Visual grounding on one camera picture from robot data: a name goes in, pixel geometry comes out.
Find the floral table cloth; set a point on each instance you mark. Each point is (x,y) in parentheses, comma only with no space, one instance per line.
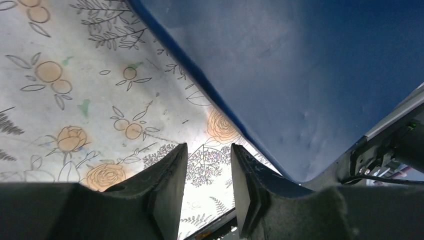
(89,96)

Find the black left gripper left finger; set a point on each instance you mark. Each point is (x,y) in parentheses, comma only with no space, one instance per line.
(146,206)

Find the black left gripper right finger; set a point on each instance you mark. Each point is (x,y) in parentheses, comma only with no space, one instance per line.
(271,207)

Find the blue tin lid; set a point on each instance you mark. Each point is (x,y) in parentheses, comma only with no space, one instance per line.
(303,80)

